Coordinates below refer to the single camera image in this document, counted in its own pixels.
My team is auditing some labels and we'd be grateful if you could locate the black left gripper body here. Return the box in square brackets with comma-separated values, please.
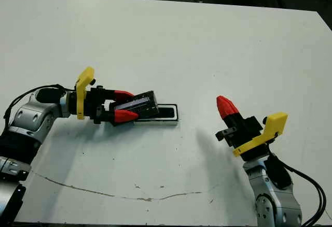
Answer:
[64, 84, 105, 125]

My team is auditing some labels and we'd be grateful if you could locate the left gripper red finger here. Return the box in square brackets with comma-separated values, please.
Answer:
[103, 89, 136, 101]
[103, 109, 140, 127]

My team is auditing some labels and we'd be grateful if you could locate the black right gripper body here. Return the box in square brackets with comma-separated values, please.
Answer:
[215, 116, 271, 162]

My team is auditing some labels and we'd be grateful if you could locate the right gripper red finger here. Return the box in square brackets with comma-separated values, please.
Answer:
[220, 95, 246, 130]
[216, 96, 238, 131]

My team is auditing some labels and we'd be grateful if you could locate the black shiny box lid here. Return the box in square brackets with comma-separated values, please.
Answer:
[108, 90, 160, 127]

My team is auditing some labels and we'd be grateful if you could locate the yellow left wrist camera mount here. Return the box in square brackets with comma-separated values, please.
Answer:
[75, 66, 95, 120]

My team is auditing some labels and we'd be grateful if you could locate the yellow wrist camera mount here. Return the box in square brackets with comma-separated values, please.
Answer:
[75, 66, 95, 120]
[232, 112, 288, 158]

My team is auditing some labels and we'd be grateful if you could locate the silver camera box base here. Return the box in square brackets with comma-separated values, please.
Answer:
[134, 103, 180, 127]

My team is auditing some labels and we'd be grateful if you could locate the yellow right wrist camera mount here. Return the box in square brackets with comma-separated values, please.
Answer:
[232, 112, 288, 158]

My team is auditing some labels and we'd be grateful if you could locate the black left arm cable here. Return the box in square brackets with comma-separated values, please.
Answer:
[4, 83, 76, 120]

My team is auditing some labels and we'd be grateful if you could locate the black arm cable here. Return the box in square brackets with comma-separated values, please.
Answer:
[269, 154, 327, 227]
[4, 83, 76, 120]

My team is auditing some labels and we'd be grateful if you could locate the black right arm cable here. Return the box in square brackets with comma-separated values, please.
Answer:
[269, 154, 327, 227]

